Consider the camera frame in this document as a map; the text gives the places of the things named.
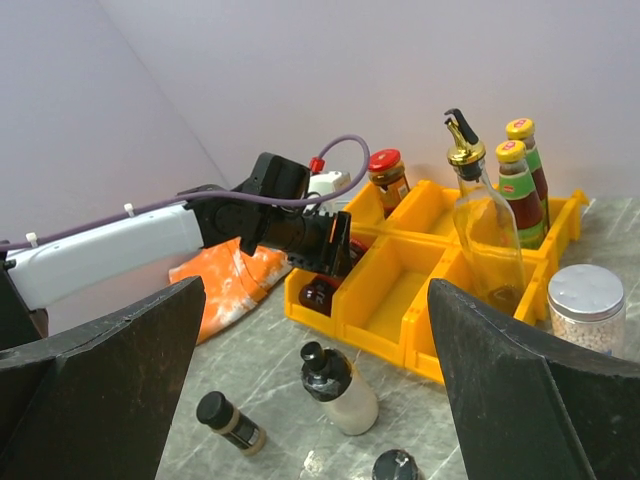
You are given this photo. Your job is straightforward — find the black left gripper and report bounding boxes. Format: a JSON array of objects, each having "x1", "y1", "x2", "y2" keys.
[{"x1": 259, "y1": 207, "x2": 353, "y2": 277}]

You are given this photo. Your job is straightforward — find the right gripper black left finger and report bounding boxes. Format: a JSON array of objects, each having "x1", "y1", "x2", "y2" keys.
[{"x1": 1, "y1": 276, "x2": 205, "y2": 479}]

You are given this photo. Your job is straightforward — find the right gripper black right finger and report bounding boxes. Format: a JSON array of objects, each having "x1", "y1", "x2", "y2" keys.
[{"x1": 427, "y1": 279, "x2": 639, "y2": 479}]

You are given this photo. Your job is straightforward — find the red lid sauce jar front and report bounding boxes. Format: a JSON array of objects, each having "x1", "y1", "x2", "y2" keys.
[{"x1": 298, "y1": 237, "x2": 368, "y2": 316}]

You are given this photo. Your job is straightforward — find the red lid sauce jar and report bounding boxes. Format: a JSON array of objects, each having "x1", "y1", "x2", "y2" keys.
[
  {"x1": 368, "y1": 148, "x2": 410, "y2": 218},
  {"x1": 298, "y1": 237, "x2": 368, "y2": 316}
]

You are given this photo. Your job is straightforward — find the red lid sauce jar back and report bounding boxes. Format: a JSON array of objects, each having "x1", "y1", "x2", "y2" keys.
[{"x1": 368, "y1": 148, "x2": 410, "y2": 218}]

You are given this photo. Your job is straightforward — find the glass oil bottle gold spout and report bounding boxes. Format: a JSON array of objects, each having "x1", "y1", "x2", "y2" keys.
[{"x1": 445, "y1": 108, "x2": 526, "y2": 316}]

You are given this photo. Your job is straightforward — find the chili sauce bottle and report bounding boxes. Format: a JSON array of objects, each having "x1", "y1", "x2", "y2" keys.
[
  {"x1": 505, "y1": 117, "x2": 550, "y2": 232},
  {"x1": 495, "y1": 140, "x2": 545, "y2": 250}
]

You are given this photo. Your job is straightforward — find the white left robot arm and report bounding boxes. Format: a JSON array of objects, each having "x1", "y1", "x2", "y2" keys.
[{"x1": 1, "y1": 153, "x2": 353, "y2": 312}]

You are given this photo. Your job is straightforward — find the orange white cloth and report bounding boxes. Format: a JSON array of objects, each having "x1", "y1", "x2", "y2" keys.
[{"x1": 168, "y1": 238, "x2": 291, "y2": 344}]

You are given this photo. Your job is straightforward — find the yellow bin front right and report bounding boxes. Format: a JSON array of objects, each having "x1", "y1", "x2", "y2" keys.
[{"x1": 405, "y1": 247, "x2": 557, "y2": 385}]

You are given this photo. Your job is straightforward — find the left small black cap shaker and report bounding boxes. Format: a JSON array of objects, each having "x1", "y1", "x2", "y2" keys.
[{"x1": 196, "y1": 391, "x2": 267, "y2": 456}]

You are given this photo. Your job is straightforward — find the small black cap shaker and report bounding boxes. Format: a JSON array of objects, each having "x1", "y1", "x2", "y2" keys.
[
  {"x1": 196, "y1": 391, "x2": 267, "y2": 456},
  {"x1": 371, "y1": 449, "x2": 425, "y2": 480}
]

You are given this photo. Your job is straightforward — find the white peppercorn jar silver lid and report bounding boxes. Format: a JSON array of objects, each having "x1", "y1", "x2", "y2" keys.
[{"x1": 547, "y1": 264, "x2": 626, "y2": 357}]

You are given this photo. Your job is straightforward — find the right small black cap shaker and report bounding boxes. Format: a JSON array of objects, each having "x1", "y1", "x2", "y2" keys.
[{"x1": 371, "y1": 449, "x2": 425, "y2": 480}]

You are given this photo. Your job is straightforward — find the white powder bottle black cap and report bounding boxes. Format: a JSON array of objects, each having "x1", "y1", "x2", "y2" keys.
[{"x1": 300, "y1": 341, "x2": 379, "y2": 436}]

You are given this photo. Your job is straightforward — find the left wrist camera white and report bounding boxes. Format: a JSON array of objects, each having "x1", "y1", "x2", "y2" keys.
[{"x1": 304, "y1": 157, "x2": 351, "y2": 215}]

